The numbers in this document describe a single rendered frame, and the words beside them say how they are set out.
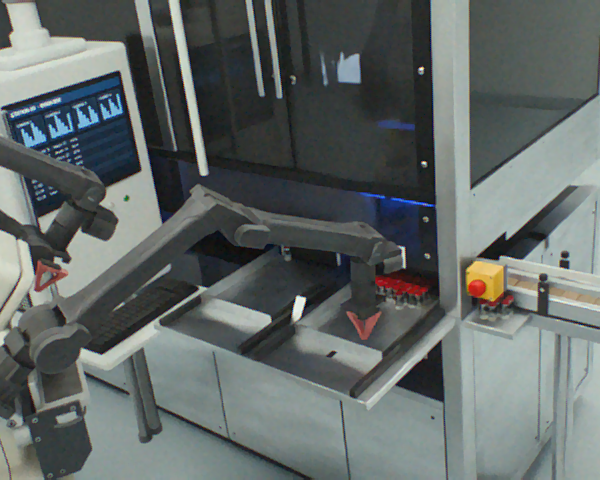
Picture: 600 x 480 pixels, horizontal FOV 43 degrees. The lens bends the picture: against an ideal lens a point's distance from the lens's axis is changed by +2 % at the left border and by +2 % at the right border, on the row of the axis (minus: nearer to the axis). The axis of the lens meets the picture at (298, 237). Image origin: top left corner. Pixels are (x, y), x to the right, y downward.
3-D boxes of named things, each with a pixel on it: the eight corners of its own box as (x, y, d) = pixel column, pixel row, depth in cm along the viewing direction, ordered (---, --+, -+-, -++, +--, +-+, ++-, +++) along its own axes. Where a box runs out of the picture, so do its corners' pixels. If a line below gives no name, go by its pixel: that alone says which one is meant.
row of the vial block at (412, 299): (367, 291, 207) (366, 277, 205) (425, 307, 196) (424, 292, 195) (363, 295, 206) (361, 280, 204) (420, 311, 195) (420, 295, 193)
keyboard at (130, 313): (167, 281, 244) (166, 274, 243) (200, 289, 236) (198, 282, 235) (68, 344, 215) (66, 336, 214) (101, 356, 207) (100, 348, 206)
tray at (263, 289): (278, 255, 235) (277, 244, 234) (346, 272, 219) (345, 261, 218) (201, 303, 212) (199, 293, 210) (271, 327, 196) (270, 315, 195)
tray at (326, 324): (369, 278, 215) (368, 267, 213) (452, 299, 199) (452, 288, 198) (295, 335, 191) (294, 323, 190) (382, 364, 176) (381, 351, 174)
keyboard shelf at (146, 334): (154, 279, 252) (152, 272, 251) (217, 296, 236) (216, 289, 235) (42, 348, 220) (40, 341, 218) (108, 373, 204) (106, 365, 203)
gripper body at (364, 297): (387, 303, 178) (387, 274, 175) (362, 318, 170) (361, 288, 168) (364, 297, 182) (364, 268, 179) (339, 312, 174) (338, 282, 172)
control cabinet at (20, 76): (135, 260, 262) (81, 27, 230) (175, 270, 251) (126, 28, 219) (9, 332, 226) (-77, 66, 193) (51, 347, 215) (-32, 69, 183)
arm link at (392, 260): (350, 226, 170) (374, 245, 164) (389, 215, 176) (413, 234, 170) (342, 269, 176) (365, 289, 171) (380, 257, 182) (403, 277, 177)
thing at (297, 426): (210, 280, 419) (183, 127, 382) (590, 397, 294) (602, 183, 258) (57, 374, 350) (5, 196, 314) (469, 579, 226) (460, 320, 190)
